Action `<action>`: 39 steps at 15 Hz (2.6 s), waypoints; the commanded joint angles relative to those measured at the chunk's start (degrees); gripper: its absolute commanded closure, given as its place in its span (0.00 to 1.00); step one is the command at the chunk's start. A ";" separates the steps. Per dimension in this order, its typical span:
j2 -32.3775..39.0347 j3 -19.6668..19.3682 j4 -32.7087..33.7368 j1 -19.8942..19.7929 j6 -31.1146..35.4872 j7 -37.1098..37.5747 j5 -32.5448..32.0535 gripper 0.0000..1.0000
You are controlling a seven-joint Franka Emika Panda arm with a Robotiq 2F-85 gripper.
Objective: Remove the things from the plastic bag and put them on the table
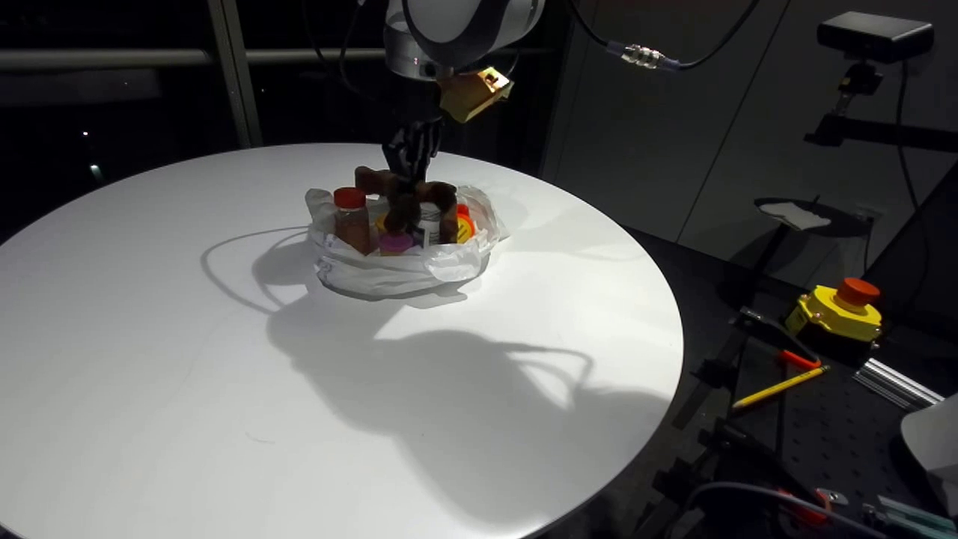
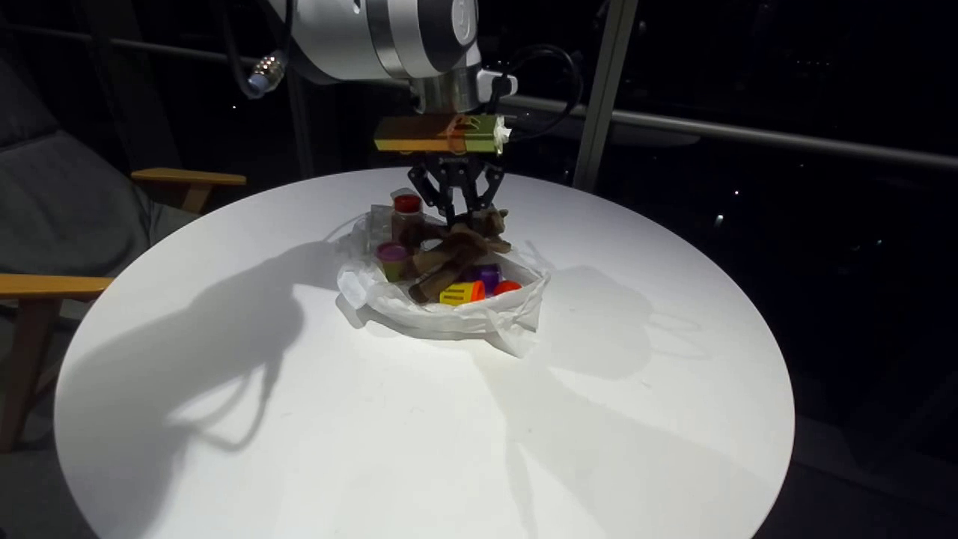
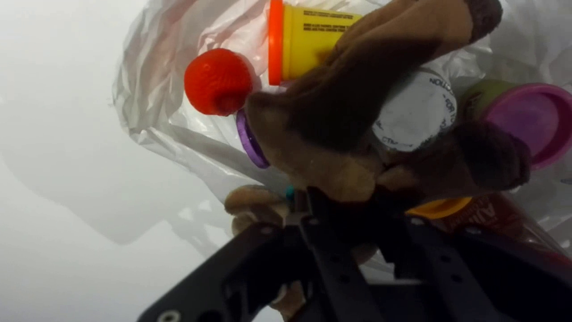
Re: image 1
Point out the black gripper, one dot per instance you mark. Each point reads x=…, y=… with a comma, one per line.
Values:
x=421, y=137

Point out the brown plush moose toy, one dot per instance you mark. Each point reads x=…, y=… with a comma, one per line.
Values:
x=401, y=200

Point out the white plastic bag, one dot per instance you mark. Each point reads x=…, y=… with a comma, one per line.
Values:
x=400, y=272

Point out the grey horizontal railing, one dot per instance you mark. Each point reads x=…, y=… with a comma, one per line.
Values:
x=99, y=57

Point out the grey flat plate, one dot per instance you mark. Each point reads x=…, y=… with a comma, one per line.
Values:
x=793, y=213

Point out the yellow pencil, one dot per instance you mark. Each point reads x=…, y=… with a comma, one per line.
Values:
x=780, y=387

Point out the yellow emergency stop button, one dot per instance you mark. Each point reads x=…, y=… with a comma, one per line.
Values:
x=837, y=306

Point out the silver aluminium profile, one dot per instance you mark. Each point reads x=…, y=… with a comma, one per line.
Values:
x=900, y=378

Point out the yellow wrist camera box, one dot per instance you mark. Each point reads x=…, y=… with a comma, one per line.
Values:
x=474, y=93

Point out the grey vertical window post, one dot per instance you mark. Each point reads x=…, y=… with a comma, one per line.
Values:
x=233, y=75

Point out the black camera on stand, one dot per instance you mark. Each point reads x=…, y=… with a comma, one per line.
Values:
x=874, y=35

